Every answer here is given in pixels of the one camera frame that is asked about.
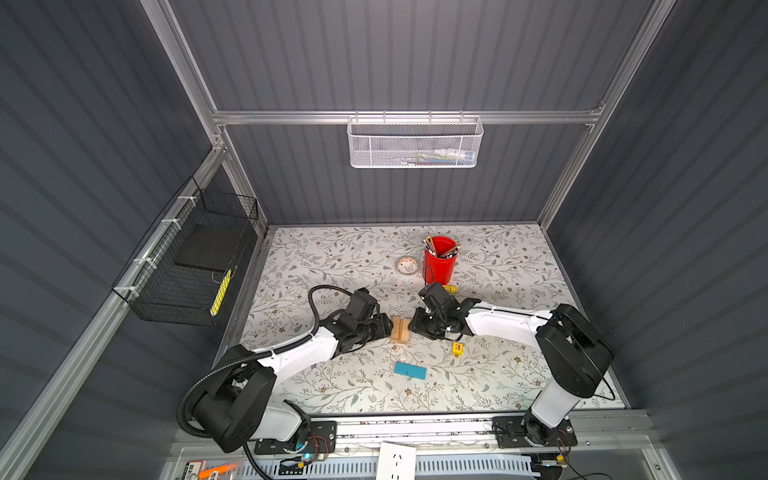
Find orange tool handle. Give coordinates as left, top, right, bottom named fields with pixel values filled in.
left=197, top=463, right=239, bottom=480

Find teal wooden block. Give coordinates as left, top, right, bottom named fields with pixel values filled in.
left=394, top=362, right=427, bottom=380

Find natural wood block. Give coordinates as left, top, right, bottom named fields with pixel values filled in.
left=399, top=318, right=410, bottom=344
left=390, top=316, right=402, bottom=343

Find black foam pad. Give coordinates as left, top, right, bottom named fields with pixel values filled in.
left=174, top=225, right=240, bottom=273

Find red pencil cup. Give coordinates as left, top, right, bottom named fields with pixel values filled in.
left=422, top=236, right=460, bottom=285

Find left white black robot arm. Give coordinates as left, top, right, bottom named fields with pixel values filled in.
left=176, top=285, right=393, bottom=453

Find floral table mat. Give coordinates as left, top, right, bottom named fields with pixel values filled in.
left=241, top=224, right=573, bottom=414

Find black wire mesh basket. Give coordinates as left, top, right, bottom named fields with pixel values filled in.
left=113, top=180, right=261, bottom=327

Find clear tape roll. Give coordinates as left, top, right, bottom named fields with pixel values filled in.
left=395, top=256, right=420, bottom=276

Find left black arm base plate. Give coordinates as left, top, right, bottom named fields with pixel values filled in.
left=253, top=421, right=338, bottom=455

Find left black corrugated cable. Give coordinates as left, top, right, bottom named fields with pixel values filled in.
left=175, top=284, right=355, bottom=480

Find yellow ruler in basket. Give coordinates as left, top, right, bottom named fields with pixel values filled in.
left=209, top=269, right=233, bottom=317

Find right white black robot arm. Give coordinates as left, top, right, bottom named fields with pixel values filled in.
left=409, top=282, right=614, bottom=437

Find white power socket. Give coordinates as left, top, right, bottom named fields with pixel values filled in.
left=376, top=442, right=417, bottom=480

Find white wire mesh basket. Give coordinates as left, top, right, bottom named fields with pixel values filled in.
left=346, top=115, right=484, bottom=169

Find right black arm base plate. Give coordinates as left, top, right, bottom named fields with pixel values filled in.
left=491, top=413, right=578, bottom=448

